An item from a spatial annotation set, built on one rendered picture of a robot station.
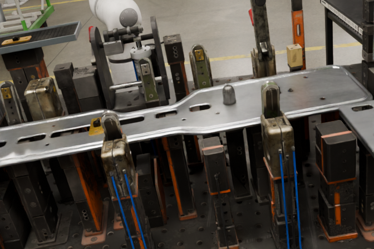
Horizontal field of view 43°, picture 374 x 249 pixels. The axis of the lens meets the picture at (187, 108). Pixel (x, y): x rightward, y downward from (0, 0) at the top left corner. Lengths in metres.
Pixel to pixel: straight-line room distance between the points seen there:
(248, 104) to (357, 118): 0.26
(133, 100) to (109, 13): 0.33
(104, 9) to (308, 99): 0.76
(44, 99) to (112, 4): 0.42
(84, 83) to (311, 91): 0.61
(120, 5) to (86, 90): 0.35
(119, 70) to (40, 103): 0.46
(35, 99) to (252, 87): 0.58
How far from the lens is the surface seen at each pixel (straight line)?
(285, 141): 1.00
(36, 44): 1.44
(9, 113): 1.39
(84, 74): 1.35
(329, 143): 1.05
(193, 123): 1.14
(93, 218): 1.32
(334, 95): 1.20
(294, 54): 1.32
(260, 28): 1.31
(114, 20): 1.58
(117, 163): 1.02
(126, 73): 1.72
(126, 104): 1.38
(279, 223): 1.14
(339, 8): 1.71
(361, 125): 1.08
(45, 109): 1.35
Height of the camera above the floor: 1.56
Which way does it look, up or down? 28 degrees down
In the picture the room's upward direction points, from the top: 10 degrees counter-clockwise
